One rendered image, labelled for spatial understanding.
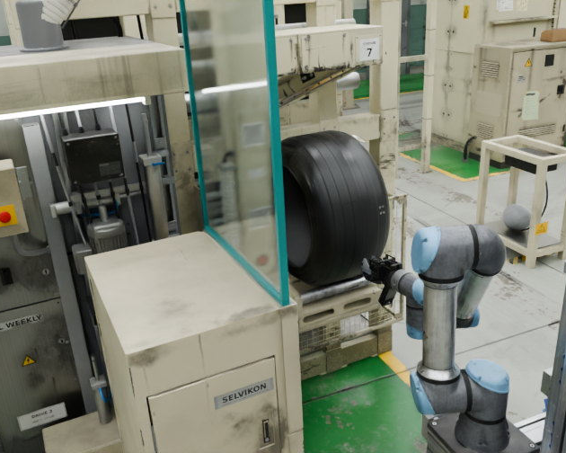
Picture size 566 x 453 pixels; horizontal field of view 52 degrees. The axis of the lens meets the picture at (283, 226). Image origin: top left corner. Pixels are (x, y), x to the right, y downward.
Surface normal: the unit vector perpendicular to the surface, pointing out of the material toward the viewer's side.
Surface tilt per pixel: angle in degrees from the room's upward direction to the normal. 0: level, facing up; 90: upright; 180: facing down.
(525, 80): 90
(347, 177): 51
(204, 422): 90
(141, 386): 90
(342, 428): 0
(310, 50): 90
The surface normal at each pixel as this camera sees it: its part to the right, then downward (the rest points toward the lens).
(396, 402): -0.05, -0.92
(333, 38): 0.44, 0.33
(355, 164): 0.25, -0.48
